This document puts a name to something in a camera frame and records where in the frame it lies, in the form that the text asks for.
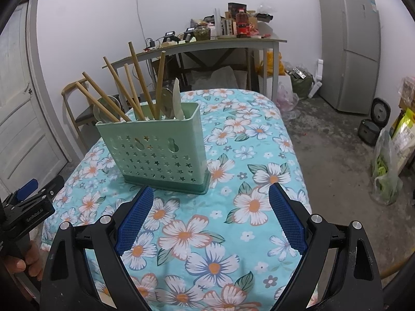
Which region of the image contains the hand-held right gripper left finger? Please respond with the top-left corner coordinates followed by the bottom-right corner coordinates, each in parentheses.
top-left (39, 186), bottom-right (154, 311)

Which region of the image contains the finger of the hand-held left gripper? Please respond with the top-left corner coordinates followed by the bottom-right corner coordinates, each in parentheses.
top-left (23, 175), bottom-right (65, 203)
top-left (3, 179), bottom-right (39, 206)

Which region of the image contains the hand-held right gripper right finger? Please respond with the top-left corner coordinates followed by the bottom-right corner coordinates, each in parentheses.
top-left (268, 182), bottom-right (385, 311)

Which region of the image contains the green perforated utensil holder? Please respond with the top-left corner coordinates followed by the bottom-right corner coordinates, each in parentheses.
top-left (95, 102), bottom-right (211, 195)

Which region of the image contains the green spoon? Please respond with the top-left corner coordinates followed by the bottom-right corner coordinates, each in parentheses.
top-left (93, 95), bottom-right (122, 124)

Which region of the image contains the white ceramic spoon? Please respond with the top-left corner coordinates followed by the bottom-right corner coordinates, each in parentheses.
top-left (172, 78), bottom-right (185, 120)

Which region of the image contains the person's left hand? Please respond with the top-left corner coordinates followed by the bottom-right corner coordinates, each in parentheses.
top-left (5, 240), bottom-right (43, 282)

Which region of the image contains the wooden chair with dark seat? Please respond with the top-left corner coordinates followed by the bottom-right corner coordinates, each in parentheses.
top-left (61, 79), bottom-right (124, 148)

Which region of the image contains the white door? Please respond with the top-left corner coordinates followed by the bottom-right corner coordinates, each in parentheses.
top-left (0, 0), bottom-right (70, 195)

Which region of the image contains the floral blue tablecloth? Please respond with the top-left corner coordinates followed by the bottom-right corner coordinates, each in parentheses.
top-left (40, 88), bottom-right (312, 311)

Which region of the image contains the clear bag of vegetables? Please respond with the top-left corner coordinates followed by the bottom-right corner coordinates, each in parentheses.
top-left (370, 128), bottom-right (404, 205)

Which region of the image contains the black rice cooker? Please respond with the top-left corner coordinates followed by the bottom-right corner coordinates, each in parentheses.
top-left (357, 98), bottom-right (391, 146)

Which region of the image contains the pink translucent plastic bag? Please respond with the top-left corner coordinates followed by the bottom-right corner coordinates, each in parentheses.
top-left (277, 82), bottom-right (300, 112)

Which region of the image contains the green bag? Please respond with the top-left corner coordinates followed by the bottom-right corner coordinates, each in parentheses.
top-left (290, 68), bottom-right (315, 99)

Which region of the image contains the yellow package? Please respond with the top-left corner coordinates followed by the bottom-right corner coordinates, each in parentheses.
top-left (391, 108), bottom-right (415, 156)

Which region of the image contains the yellow plastic bag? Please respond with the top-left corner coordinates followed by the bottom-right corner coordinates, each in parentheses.
top-left (258, 52), bottom-right (286, 78)

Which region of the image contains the white plastic sheet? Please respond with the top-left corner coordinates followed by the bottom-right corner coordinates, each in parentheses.
top-left (191, 66), bottom-right (239, 89)

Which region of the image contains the silver refrigerator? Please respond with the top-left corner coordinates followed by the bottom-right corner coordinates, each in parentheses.
top-left (317, 0), bottom-right (381, 115)

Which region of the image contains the long grey-legged table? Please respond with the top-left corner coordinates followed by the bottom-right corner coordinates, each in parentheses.
top-left (102, 37), bottom-right (288, 102)

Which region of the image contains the glass jar with green contents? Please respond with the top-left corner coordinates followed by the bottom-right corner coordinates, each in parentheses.
top-left (194, 25), bottom-right (211, 41)

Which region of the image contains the red oil bottle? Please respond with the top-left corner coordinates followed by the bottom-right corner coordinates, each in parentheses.
top-left (236, 10), bottom-right (250, 38)

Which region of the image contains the wall cable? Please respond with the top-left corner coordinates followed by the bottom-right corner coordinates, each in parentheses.
top-left (134, 0), bottom-right (146, 43)

